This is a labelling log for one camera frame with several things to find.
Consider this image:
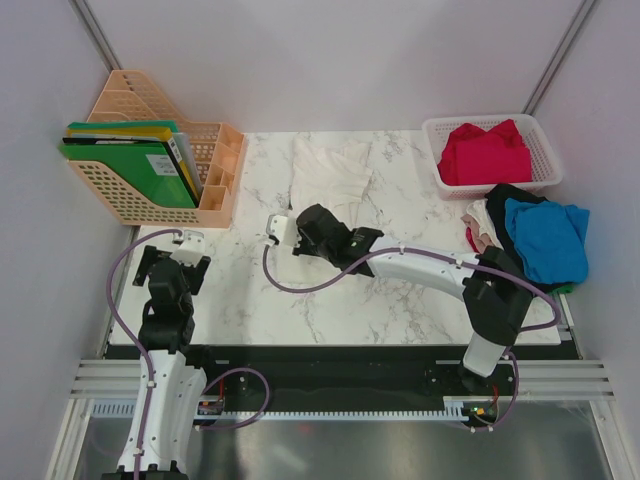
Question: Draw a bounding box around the white t shirt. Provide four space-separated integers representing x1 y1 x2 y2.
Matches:
290 136 373 227

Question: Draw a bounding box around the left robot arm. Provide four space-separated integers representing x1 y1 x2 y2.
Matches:
101 236 220 479

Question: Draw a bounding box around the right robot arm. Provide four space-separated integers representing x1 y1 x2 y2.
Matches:
294 204 533 394

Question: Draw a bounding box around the green file folder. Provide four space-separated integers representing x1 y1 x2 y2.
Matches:
59 118 200 209

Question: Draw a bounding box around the peach plastic file organizer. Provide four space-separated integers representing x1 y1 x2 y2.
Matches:
60 70 246 228

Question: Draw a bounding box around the beige pink t shirt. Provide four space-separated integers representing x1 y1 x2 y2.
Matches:
461 199 503 253

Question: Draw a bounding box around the red t shirt in basket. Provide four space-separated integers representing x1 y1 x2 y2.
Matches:
438 119 533 186

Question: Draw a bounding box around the white plastic basket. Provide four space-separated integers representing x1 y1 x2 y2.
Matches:
422 113 563 200

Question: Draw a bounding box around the black t shirt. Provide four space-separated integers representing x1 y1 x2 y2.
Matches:
485 184 546 272

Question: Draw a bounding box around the blue t shirt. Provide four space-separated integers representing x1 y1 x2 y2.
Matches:
505 199 590 285

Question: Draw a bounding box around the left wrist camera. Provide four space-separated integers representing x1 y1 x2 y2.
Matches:
170 229 206 267

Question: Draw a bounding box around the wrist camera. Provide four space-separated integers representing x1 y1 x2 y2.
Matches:
266 214 301 248
170 229 206 267

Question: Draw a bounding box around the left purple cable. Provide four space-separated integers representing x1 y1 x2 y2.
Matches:
92 228 271 480

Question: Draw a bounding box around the purple cable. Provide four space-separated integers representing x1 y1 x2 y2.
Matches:
262 242 562 434
92 228 271 480

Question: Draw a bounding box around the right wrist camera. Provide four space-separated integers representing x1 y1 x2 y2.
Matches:
266 214 301 248

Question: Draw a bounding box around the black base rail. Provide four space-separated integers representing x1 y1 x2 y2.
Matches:
107 343 581 412

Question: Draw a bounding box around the white slotted cable duct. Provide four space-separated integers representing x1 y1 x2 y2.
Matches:
91 399 499 424

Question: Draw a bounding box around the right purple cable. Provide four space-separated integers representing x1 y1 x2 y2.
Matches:
262 242 562 434

